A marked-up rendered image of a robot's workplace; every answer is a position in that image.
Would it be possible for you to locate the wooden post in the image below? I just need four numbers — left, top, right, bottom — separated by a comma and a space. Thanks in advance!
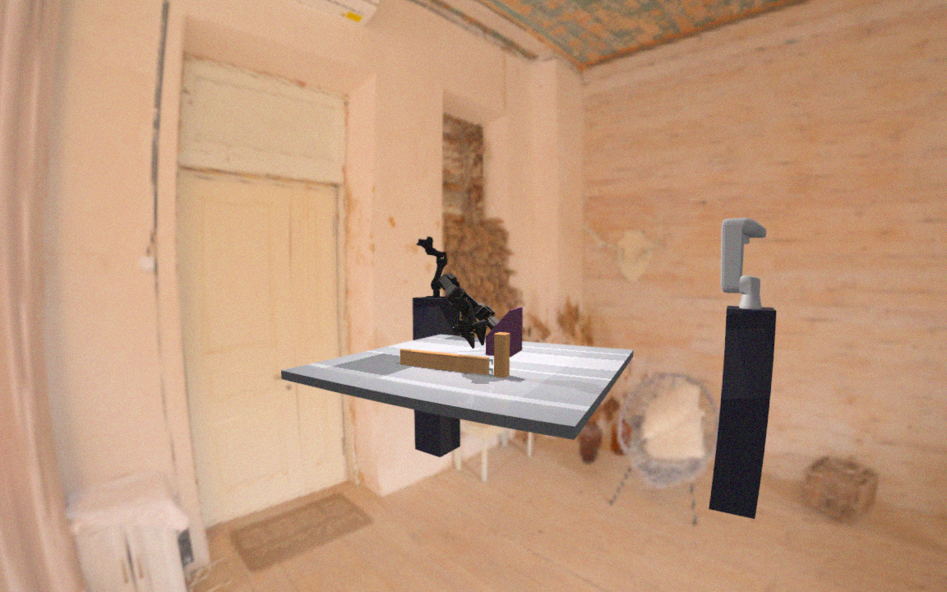
494, 332, 510, 377

